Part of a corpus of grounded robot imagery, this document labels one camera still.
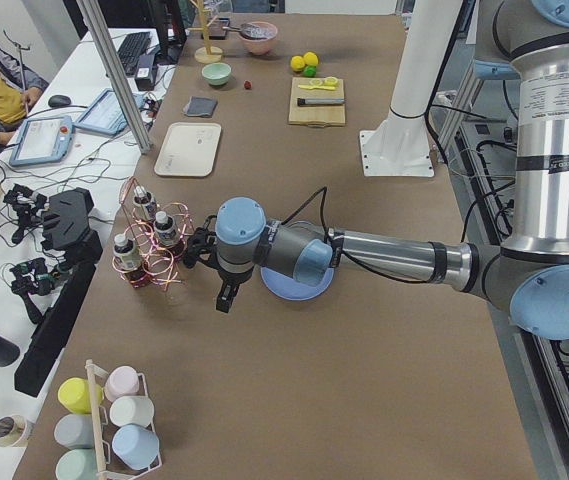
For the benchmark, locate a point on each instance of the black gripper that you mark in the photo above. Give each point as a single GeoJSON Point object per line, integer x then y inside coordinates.
{"type": "Point", "coordinates": [227, 281]}

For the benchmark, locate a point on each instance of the blue plate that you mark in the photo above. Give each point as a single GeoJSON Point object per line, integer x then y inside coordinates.
{"type": "Point", "coordinates": [289, 287]}

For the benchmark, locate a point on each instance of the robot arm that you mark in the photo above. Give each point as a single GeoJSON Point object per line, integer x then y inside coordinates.
{"type": "Point", "coordinates": [527, 275]}

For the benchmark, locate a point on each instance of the bottle with white cap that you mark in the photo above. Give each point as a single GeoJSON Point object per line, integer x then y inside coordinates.
{"type": "Point", "coordinates": [145, 201]}

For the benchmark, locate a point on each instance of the cream rabbit tray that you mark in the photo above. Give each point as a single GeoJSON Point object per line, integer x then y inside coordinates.
{"type": "Point", "coordinates": [188, 150]}

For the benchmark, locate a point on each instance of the pink cup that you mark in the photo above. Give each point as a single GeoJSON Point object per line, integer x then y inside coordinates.
{"type": "Point", "coordinates": [122, 381]}

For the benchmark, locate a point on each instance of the cream cup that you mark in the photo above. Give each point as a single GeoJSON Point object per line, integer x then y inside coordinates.
{"type": "Point", "coordinates": [137, 410]}

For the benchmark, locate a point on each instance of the grey folded cloth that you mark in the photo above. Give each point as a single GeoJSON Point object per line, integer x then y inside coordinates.
{"type": "Point", "coordinates": [200, 107]}

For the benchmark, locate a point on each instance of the wooden cutting board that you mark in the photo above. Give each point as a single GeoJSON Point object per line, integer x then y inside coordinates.
{"type": "Point", "coordinates": [316, 116]}

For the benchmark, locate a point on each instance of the blue cup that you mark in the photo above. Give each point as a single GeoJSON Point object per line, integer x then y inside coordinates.
{"type": "Point", "coordinates": [136, 446]}

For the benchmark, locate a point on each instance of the yellow cup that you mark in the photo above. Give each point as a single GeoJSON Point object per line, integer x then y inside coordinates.
{"type": "Point", "coordinates": [73, 394]}

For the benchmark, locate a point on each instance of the yellow plastic knife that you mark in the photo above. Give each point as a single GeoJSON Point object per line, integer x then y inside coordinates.
{"type": "Point", "coordinates": [317, 87]}

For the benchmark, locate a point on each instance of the green bowl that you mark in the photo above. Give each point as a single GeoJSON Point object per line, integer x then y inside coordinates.
{"type": "Point", "coordinates": [216, 74]}

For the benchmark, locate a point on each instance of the blue teach pendant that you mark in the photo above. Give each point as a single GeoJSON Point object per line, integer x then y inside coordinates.
{"type": "Point", "coordinates": [103, 116]}
{"type": "Point", "coordinates": [42, 141]}

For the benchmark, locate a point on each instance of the grey cup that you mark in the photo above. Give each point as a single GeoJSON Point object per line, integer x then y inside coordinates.
{"type": "Point", "coordinates": [75, 431]}

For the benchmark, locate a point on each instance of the green lime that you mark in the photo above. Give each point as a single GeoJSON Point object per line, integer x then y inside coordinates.
{"type": "Point", "coordinates": [309, 71]}

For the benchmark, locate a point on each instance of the wooden mug tree stand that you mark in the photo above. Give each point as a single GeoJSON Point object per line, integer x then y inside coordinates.
{"type": "Point", "coordinates": [209, 53]}

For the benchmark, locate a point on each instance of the yellow lemon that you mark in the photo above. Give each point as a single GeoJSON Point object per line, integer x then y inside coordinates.
{"type": "Point", "coordinates": [311, 59]}
{"type": "Point", "coordinates": [297, 63]}

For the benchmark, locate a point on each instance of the pink bowl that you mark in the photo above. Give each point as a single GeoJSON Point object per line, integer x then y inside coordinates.
{"type": "Point", "coordinates": [261, 47]}

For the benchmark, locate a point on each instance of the green cup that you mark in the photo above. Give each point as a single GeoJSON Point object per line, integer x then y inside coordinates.
{"type": "Point", "coordinates": [77, 464]}

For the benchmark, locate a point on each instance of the black framed wooden tray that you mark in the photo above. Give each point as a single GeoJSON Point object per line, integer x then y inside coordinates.
{"type": "Point", "coordinates": [217, 28]}

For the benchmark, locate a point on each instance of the clear ice cubes pile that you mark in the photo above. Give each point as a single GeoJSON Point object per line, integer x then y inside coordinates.
{"type": "Point", "coordinates": [253, 32]}

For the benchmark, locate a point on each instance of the metal ice scoop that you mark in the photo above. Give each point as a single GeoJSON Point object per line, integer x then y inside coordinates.
{"type": "Point", "coordinates": [239, 29]}

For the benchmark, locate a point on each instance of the black computer mouse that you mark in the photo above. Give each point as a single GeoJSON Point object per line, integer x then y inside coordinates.
{"type": "Point", "coordinates": [59, 101]}

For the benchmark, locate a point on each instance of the black keyboard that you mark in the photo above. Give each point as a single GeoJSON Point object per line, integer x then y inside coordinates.
{"type": "Point", "coordinates": [132, 48]}

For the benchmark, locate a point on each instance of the copper wire bottle rack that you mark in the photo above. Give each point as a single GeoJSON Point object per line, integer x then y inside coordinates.
{"type": "Point", "coordinates": [160, 265]}

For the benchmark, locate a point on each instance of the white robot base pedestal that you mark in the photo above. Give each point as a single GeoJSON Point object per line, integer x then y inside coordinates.
{"type": "Point", "coordinates": [399, 146]}

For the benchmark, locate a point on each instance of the aluminium frame post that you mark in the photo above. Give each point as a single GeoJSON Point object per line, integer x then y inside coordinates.
{"type": "Point", "coordinates": [97, 26]}

